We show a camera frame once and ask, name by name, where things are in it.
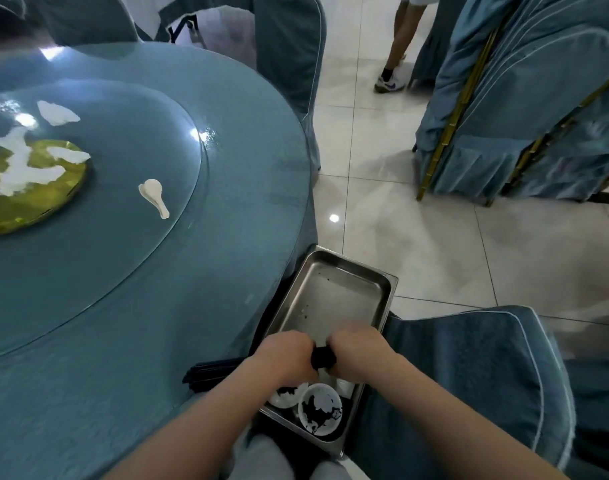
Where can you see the round glass turntable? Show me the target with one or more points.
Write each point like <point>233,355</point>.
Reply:
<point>109,244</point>

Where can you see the round white clothed table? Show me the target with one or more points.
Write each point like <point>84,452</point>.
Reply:
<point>139,12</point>

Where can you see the person's left forearm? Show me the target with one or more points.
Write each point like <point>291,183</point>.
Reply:
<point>194,429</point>

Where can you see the round blue table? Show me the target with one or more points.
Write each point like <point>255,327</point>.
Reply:
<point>209,244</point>

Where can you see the white spoon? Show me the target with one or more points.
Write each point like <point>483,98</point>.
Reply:
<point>152,187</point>

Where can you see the bundle of black chopsticks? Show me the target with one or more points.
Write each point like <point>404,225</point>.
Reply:
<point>209,374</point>

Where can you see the person's right hand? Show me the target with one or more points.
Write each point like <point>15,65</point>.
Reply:
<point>362,352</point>

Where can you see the stack of white plates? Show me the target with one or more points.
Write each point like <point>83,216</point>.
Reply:
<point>292,399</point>

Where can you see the person's left hand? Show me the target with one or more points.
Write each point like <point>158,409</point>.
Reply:
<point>287,357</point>

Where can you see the stack of white bowls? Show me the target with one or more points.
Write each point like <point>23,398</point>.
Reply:
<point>329,394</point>

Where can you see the yellow round disc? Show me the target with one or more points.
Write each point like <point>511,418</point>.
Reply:
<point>34,204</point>

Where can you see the metal tray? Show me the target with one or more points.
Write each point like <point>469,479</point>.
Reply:
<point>329,294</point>

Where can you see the crumpled white tissue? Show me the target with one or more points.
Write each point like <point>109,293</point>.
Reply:
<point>57,113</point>
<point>69,154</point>
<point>19,169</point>

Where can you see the person's right forearm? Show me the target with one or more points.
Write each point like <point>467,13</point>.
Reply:
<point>459,429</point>

